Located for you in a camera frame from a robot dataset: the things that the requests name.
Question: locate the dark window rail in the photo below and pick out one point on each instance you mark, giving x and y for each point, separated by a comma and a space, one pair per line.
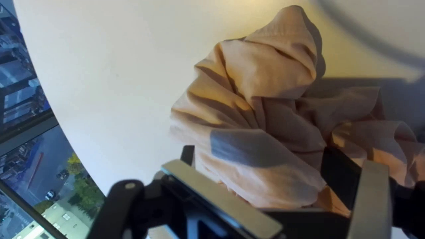
27, 127

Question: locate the peach cloth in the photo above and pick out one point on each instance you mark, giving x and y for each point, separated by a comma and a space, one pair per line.
266, 114

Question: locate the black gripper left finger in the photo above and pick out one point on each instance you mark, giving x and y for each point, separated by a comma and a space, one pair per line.
221, 199

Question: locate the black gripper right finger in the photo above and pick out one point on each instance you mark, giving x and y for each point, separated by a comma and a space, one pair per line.
370, 199

